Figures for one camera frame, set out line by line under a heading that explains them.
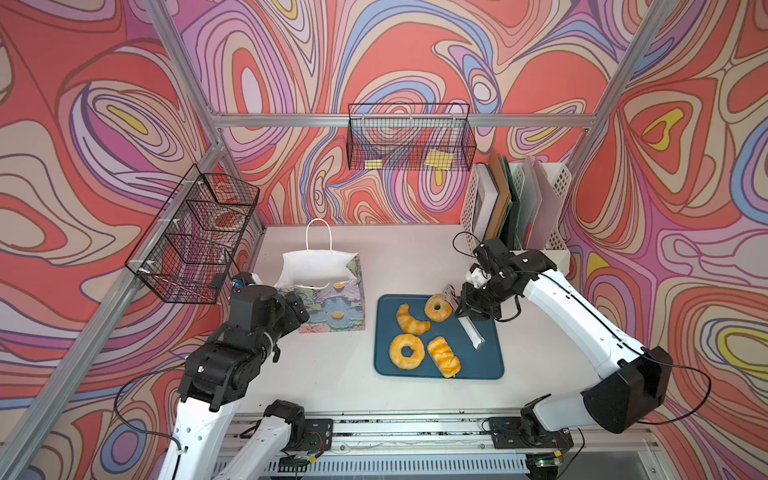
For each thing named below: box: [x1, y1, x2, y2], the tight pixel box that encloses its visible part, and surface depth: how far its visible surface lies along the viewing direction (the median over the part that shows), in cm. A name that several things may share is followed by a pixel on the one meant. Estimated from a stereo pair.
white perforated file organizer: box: [460, 162, 572, 275], surface depth 100 cm
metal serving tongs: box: [442, 284, 486, 350], surface depth 68 cm
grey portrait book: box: [473, 163, 500, 243], surface depth 100 cm
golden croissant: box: [396, 304, 431, 335], surface depth 91 cm
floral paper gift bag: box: [276, 218, 366, 333], surface depth 81 cm
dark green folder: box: [502, 157, 520, 240], surface depth 91 cm
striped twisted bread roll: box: [427, 336, 461, 378], surface depth 84 cm
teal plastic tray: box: [374, 294, 504, 380], surface depth 87 cm
